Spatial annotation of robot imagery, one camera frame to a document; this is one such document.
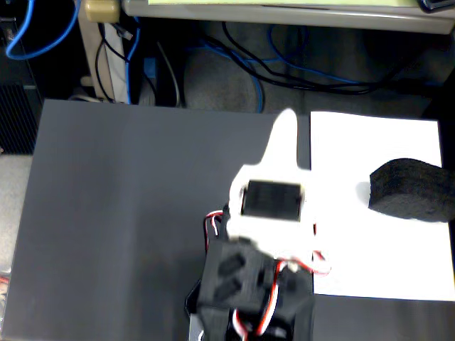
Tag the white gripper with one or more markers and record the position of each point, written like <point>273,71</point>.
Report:
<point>271,199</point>

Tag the black foam cube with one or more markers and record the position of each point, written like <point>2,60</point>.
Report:
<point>409,192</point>

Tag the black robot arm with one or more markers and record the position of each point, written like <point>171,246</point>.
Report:
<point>234,273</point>

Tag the white paper sheet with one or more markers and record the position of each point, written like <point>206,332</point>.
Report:
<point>341,149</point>

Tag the beige desk top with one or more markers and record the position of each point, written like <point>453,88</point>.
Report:
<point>284,17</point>

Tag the small blue box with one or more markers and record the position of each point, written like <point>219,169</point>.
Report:
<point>150,67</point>

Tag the beige desk leg panel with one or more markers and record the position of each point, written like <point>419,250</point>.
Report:
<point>113,67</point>

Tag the dark gray mat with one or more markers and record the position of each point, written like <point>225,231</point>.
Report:
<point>106,213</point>

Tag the black device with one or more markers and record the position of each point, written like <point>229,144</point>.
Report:
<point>435,4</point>

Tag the beige plastic box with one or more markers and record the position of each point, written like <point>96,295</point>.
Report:
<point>101,10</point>

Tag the black computer tower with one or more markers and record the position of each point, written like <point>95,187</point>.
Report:
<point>14,113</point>

